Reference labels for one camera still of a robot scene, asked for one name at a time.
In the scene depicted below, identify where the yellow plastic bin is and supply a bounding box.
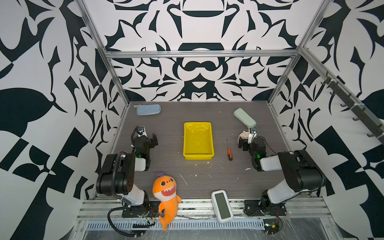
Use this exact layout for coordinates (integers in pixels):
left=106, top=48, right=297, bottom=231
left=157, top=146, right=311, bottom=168
left=183, top=122, right=215, bottom=161

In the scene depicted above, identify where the orange handled screwdriver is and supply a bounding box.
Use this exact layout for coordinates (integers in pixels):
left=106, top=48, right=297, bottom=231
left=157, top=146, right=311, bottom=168
left=226, top=139, right=233, bottom=161

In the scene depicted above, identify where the blue glasses case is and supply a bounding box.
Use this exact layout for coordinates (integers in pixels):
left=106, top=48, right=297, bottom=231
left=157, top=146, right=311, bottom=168
left=136, top=104, right=162, bottom=116

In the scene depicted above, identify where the pink round clock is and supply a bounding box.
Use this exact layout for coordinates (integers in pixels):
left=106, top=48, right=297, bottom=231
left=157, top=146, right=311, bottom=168
left=238, top=131, right=250, bottom=144

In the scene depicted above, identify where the aluminium frame rail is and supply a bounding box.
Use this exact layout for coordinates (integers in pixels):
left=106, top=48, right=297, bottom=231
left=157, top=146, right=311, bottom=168
left=105, top=50, right=298, bottom=59

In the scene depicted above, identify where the black wall hook rack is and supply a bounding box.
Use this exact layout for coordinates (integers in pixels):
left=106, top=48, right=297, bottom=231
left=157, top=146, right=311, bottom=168
left=322, top=71, right=384, bottom=145

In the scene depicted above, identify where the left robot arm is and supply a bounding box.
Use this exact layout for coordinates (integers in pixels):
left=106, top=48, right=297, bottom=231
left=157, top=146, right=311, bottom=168
left=96, top=126, right=158, bottom=211

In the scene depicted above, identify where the white digital timer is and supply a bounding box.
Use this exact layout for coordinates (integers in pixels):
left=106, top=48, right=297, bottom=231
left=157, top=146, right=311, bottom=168
left=211, top=190, right=234, bottom=224

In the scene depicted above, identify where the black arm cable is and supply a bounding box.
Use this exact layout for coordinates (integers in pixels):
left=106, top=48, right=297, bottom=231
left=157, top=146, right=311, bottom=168
left=107, top=206, right=151, bottom=238

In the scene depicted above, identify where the orange shark plush toy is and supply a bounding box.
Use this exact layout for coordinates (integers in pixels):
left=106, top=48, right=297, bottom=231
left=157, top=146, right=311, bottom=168
left=153, top=173, right=182, bottom=232

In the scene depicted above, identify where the green glasses case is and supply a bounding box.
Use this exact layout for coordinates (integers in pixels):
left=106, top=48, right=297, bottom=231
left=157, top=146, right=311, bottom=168
left=234, top=108, right=257, bottom=129

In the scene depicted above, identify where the white slotted cable duct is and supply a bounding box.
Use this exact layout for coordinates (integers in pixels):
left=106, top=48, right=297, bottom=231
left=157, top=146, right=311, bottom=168
left=85, top=218, right=266, bottom=231

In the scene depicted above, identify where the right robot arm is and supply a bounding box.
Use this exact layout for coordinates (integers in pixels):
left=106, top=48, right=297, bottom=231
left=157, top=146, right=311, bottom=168
left=238, top=128, right=327, bottom=216

